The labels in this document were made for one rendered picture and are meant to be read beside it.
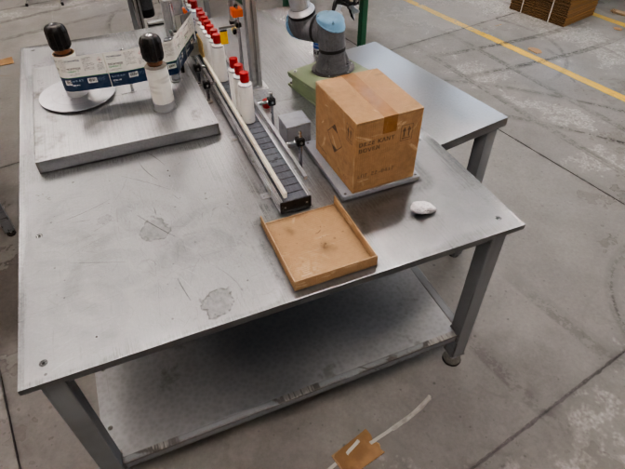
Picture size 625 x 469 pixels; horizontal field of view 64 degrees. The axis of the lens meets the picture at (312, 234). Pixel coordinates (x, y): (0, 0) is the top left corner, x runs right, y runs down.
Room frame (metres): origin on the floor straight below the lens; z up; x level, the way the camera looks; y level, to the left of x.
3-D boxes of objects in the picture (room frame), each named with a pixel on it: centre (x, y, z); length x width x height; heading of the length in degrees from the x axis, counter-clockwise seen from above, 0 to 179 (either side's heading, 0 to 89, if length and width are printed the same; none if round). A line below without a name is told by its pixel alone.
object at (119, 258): (1.86, 0.41, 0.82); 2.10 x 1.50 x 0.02; 22
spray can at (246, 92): (1.73, 0.24, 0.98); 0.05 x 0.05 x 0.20
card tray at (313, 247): (1.09, -0.01, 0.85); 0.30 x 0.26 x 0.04; 22
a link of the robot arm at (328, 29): (2.13, -0.08, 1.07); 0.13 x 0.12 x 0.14; 53
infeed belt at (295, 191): (2.02, 0.36, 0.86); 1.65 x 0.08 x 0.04; 22
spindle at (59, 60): (1.95, 0.99, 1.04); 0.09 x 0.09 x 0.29
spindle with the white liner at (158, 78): (1.84, 0.60, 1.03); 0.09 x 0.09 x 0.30
